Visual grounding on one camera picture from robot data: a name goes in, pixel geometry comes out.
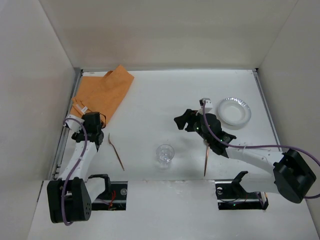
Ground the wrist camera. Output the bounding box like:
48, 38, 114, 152
198, 98, 213, 115
63, 114, 84, 133

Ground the clear drinking glass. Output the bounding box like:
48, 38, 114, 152
156, 144, 175, 170

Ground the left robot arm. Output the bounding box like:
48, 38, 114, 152
47, 112, 112, 226

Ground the white plate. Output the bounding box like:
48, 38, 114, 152
217, 97, 252, 126

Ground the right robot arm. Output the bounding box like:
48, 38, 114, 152
173, 109, 317, 204

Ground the copper spoon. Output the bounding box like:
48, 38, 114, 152
203, 141, 210, 177

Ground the orange cloth placemat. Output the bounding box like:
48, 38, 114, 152
70, 65, 134, 126

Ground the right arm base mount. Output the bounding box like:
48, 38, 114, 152
215, 171, 269, 211

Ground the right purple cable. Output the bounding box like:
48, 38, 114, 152
201, 101, 320, 200

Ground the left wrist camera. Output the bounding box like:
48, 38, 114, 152
63, 114, 84, 133

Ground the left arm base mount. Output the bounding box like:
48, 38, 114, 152
91, 181, 128, 211

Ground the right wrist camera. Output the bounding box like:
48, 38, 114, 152
198, 98, 213, 115

